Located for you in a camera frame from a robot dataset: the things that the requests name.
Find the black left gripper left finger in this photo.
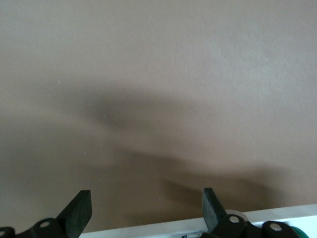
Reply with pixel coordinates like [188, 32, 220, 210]
[0, 189, 92, 238]

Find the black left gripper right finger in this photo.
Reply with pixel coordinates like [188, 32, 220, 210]
[200, 187, 299, 238]

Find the green mushroom push button switch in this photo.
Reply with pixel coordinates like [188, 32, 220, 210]
[289, 226, 310, 238]

